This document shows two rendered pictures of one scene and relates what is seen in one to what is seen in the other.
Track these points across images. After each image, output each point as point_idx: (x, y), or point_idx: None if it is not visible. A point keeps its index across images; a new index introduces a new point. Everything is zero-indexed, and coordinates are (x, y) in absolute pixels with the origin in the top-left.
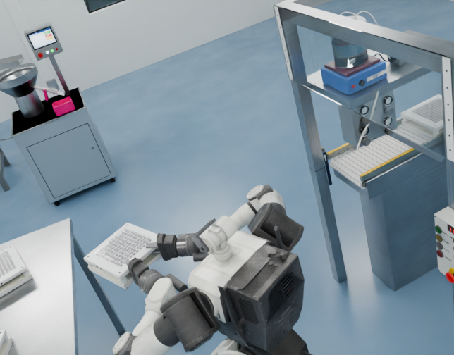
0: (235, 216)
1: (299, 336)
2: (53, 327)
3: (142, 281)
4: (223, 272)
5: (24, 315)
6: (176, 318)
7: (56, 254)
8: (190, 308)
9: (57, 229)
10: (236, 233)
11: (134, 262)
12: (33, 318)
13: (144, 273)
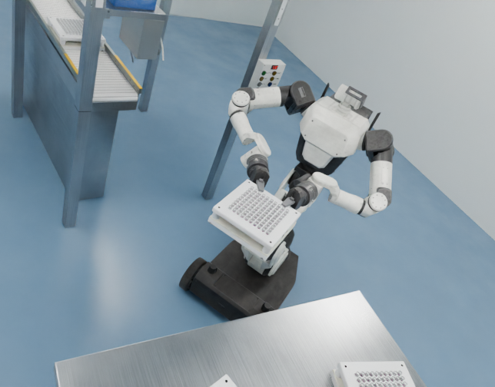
0: (248, 124)
1: None
2: (306, 326)
3: (312, 192)
4: (356, 116)
5: (291, 372)
6: None
7: (167, 360)
8: None
9: (86, 379)
10: (320, 104)
11: (300, 190)
12: (294, 357)
13: (307, 187)
